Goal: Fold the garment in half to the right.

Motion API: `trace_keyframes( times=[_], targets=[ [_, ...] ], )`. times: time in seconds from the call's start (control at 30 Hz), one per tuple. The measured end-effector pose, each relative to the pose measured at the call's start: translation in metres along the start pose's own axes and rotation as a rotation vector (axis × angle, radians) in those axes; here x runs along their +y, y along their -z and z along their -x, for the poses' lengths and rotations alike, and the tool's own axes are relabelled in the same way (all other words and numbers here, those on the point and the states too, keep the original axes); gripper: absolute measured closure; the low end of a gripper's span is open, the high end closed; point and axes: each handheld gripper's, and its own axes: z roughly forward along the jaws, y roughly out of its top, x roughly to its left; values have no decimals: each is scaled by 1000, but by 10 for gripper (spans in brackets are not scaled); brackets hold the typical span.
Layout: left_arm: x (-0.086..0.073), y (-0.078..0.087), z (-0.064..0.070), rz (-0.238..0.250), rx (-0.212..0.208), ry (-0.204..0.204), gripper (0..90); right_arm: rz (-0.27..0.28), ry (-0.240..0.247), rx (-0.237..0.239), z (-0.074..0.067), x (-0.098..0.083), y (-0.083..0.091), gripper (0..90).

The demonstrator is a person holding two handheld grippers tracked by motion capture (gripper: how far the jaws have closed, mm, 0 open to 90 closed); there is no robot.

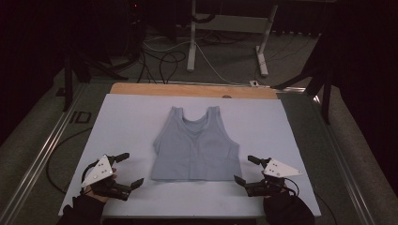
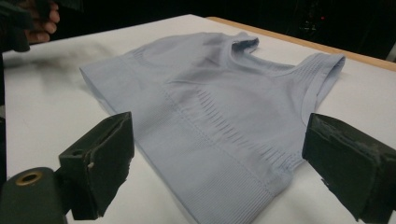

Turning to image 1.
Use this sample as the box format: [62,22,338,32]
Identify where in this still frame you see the black looped floor cables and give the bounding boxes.
[136,50,188,85]

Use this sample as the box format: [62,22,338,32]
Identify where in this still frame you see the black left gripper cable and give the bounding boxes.
[80,159,100,186]

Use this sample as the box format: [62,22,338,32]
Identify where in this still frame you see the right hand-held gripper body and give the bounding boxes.
[244,157,303,198]

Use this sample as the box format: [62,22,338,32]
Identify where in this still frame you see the black tripod stand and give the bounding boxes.
[271,29,334,125]
[61,43,130,113]

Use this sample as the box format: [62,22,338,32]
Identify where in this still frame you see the person's right hand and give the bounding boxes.
[262,185,302,218]

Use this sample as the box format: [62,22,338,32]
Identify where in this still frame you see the wooden table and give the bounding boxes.
[109,82,279,100]

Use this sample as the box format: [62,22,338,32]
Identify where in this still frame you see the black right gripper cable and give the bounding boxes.
[283,177,300,197]

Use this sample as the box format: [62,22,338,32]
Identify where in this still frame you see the thin black floor cable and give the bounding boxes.
[45,126,94,195]

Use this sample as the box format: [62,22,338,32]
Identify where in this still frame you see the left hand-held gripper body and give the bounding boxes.
[81,154,133,202]

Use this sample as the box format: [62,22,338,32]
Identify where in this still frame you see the white floor cable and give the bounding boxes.
[143,37,252,86]

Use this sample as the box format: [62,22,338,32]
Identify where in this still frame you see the grey tank top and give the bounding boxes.
[150,105,243,182]

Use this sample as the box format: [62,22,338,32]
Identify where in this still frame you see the person's left hand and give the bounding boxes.
[84,187,111,205]

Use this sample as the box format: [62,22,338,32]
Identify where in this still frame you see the white metal desk frame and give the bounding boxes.
[186,0,280,78]

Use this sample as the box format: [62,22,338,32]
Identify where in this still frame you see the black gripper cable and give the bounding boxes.
[80,159,100,186]
[283,177,300,197]

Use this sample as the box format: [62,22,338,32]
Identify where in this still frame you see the pale blue table mat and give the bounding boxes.
[57,94,322,218]

